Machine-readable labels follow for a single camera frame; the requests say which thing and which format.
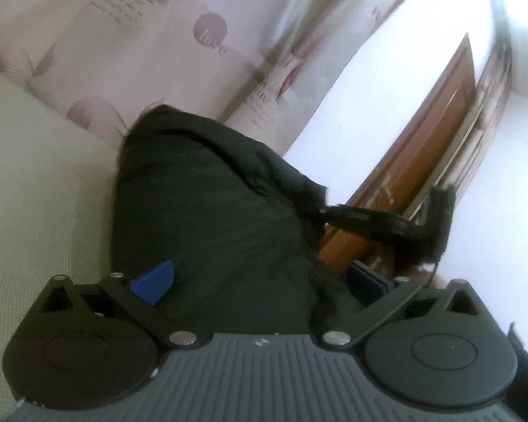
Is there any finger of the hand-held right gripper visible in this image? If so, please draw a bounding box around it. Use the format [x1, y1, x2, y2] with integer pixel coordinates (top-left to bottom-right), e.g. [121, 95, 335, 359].
[320, 203, 419, 243]

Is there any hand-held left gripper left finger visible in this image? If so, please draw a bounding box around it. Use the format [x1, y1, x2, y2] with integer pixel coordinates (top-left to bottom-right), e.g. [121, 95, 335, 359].
[39, 259, 200, 351]

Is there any black fleece garment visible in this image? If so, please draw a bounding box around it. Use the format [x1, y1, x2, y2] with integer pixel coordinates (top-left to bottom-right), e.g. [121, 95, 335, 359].
[112, 104, 368, 335]

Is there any leaf-patterned cream curtain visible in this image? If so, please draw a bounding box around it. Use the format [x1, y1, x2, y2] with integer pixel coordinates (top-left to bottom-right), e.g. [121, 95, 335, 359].
[0, 0, 434, 152]

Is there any brown wooden door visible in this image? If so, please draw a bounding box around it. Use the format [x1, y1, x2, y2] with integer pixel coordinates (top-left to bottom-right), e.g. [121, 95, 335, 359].
[319, 33, 477, 279]

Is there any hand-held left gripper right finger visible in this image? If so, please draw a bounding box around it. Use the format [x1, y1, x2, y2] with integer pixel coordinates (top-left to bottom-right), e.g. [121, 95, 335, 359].
[322, 261, 485, 351]

